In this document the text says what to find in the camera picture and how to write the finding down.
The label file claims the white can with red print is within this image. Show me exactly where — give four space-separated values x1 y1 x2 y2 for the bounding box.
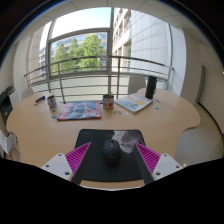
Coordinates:
46 94 58 112

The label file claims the red magazine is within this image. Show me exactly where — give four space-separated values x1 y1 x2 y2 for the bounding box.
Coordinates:
56 101 103 121

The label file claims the small can with plant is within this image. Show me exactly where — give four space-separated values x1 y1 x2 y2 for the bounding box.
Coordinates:
102 93 115 110

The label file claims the light blue book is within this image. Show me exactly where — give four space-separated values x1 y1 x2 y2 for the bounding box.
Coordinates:
114 92 154 115

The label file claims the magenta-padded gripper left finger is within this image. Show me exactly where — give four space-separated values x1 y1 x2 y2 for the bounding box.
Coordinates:
40 142 95 186

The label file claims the black printed mouse pad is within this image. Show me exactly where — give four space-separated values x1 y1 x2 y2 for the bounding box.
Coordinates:
73 128 148 183

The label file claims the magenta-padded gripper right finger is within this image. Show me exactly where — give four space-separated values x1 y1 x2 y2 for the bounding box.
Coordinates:
133 142 184 186

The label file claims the black computer mouse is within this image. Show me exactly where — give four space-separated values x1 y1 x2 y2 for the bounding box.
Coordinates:
102 138 123 167

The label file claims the black and white printer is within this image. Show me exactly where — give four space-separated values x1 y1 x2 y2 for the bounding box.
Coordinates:
0 85 16 124

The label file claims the metal railing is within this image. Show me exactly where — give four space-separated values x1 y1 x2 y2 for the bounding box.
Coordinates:
23 55 174 104

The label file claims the white chair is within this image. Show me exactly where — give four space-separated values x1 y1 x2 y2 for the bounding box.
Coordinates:
0 128 18 156
128 74 148 95
20 87 35 101

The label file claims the black cylinder speaker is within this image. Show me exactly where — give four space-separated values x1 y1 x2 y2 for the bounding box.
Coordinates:
144 75 158 100

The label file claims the green tree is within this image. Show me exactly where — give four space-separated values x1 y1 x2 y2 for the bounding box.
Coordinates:
52 33 107 73

